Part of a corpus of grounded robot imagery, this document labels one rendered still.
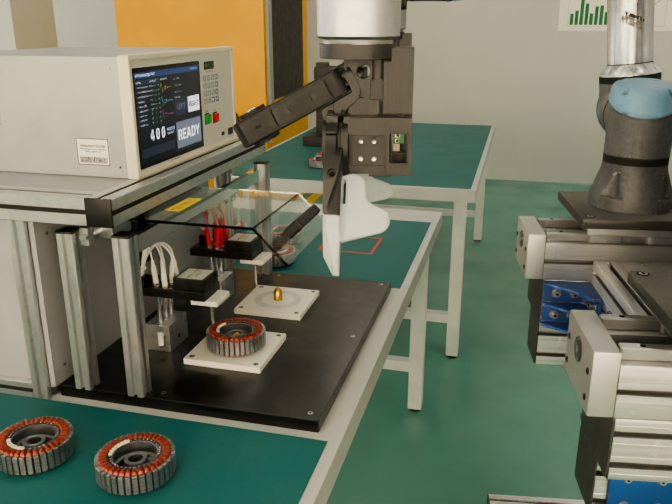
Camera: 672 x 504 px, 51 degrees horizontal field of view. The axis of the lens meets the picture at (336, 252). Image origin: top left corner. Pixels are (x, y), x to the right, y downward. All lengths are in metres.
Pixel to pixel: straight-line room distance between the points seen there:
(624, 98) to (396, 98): 0.79
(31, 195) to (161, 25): 4.07
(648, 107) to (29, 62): 1.07
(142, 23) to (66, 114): 4.00
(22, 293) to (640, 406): 0.95
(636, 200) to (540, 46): 5.12
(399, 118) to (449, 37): 5.86
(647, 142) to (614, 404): 0.58
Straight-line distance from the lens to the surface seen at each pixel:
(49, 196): 1.17
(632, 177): 1.38
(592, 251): 1.39
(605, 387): 0.93
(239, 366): 1.29
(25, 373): 1.35
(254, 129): 0.66
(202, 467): 1.09
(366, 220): 0.62
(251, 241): 1.52
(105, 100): 1.24
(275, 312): 1.50
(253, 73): 4.94
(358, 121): 0.63
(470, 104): 6.50
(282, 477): 1.05
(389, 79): 0.64
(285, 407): 1.17
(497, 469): 2.41
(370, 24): 0.62
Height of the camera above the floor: 1.37
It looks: 18 degrees down
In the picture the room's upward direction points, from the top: straight up
